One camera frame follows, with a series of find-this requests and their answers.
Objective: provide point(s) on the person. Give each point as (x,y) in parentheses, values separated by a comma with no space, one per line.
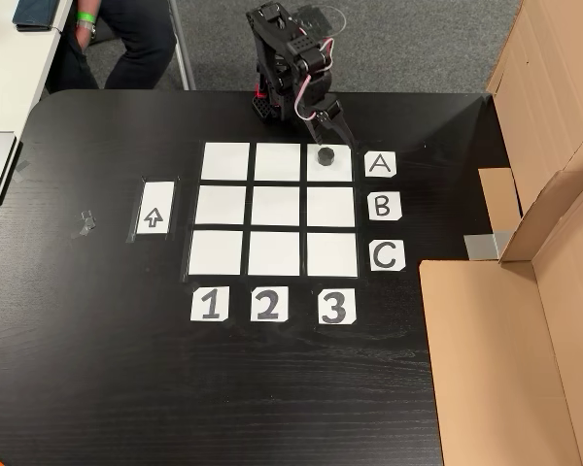
(141,43)

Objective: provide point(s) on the crumpled clear tape piece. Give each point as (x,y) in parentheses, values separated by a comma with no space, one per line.
(23,170)
(83,224)

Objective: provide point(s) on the dark blue flat case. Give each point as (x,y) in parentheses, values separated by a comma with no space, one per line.
(36,14)

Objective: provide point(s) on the white paper grid square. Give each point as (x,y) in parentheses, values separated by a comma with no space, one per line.
(216,253)
(226,160)
(221,205)
(331,206)
(344,170)
(275,206)
(274,254)
(332,254)
(277,161)

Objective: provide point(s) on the brown cardboard box panel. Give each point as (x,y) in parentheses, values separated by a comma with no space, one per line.
(549,73)
(486,364)

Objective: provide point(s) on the white desk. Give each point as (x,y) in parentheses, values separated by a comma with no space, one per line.
(14,77)

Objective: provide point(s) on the paper sheet letter C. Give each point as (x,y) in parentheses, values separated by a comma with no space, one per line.
(387,256)

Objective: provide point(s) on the grey metal desk leg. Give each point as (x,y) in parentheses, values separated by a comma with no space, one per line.
(184,53)

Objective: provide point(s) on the paper sheet letter B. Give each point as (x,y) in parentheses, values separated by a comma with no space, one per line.
(385,206)

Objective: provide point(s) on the paper sheet number 2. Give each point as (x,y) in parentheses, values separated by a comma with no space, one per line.
(269,304)

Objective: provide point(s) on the paper sheet number 1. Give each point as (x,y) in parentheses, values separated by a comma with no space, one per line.
(210,304)

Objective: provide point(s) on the white paper arrow sheet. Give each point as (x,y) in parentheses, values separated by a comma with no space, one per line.
(155,209)

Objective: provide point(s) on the green wristband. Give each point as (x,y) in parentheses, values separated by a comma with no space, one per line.
(86,15)

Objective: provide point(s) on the black octagonal token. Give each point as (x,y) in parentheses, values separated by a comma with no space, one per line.
(326,157)

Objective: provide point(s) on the person's hand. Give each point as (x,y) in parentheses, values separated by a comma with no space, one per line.
(83,35)

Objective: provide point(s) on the paper sheet number 3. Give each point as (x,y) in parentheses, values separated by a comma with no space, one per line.
(336,306)

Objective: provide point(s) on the paper sheet letter A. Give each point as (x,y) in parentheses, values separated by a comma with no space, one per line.
(380,165)

